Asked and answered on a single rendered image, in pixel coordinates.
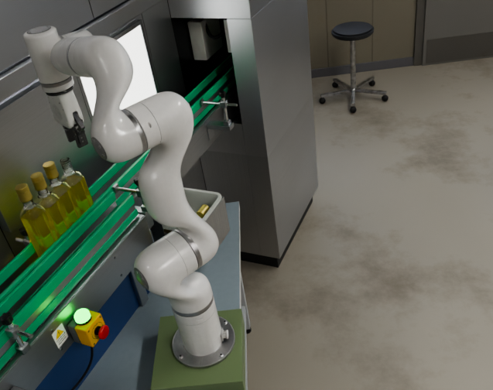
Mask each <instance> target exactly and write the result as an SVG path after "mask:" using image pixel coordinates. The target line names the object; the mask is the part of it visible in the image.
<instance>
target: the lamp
mask: <svg viewBox="0 0 493 390"><path fill-rule="evenodd" d="M74 319H75V322H76V324H77V325H80V326H82V325H85V324H87V323H89V322H90V321H91V314H90V312H89V310H87V309H85V308H82V309H79V310H77V311H76V313H75V314H74Z"/></svg>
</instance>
